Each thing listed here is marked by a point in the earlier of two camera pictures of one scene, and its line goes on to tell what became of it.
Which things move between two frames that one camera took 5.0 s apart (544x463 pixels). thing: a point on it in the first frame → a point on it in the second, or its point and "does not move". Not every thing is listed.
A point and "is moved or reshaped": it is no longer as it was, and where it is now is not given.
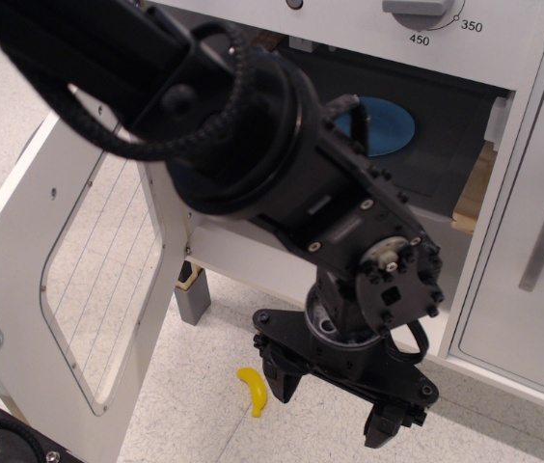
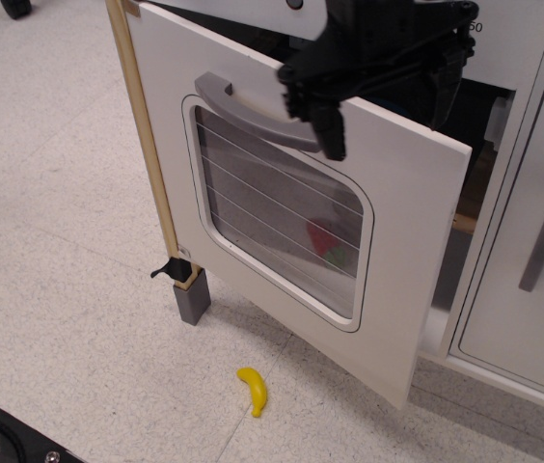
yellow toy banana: [258, 387] does not move
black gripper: [373, 370] → [370, 45]
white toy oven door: [68, 284] is moved or reshaped
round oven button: [294, 4] does not move
